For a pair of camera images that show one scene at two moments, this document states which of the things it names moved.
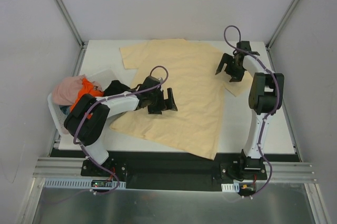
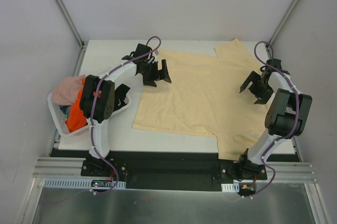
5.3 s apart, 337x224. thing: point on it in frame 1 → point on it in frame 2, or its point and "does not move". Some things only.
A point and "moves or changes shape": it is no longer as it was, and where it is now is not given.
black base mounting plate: (146, 170) does not move
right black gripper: (235, 66) → (259, 89)
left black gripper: (161, 101) → (153, 73)
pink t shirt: (65, 91) does not move
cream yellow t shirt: (188, 71) moves or changes shape
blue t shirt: (65, 109) does not move
